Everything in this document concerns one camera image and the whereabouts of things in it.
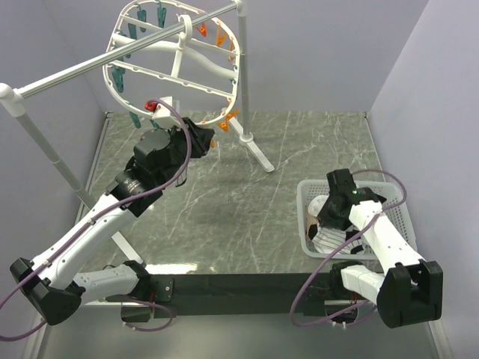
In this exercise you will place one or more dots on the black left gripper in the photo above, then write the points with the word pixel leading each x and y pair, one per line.
pixel 203 134

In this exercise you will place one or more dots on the white round clip hanger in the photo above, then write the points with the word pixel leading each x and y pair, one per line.
pixel 223 62

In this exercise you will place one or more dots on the black and white striped sock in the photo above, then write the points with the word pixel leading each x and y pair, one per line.
pixel 180 176

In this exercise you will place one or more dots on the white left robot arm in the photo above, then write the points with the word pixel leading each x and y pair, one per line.
pixel 52 281

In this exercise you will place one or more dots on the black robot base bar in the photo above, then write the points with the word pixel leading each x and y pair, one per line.
pixel 234 294

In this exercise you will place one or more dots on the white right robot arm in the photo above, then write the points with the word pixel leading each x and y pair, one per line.
pixel 410 289

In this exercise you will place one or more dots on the teal clothespin front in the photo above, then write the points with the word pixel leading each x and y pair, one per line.
pixel 135 120

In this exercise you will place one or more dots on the teal clothespin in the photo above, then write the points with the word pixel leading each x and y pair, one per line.
pixel 117 75
pixel 135 120

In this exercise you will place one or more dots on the teal clothespin left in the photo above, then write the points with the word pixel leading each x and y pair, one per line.
pixel 117 75

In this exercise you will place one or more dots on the white sock black stripes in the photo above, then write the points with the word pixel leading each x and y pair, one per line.
pixel 315 206

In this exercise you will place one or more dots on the white metal drying rack stand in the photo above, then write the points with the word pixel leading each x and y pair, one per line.
pixel 232 14

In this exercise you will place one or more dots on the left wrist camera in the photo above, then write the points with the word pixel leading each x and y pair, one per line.
pixel 162 118

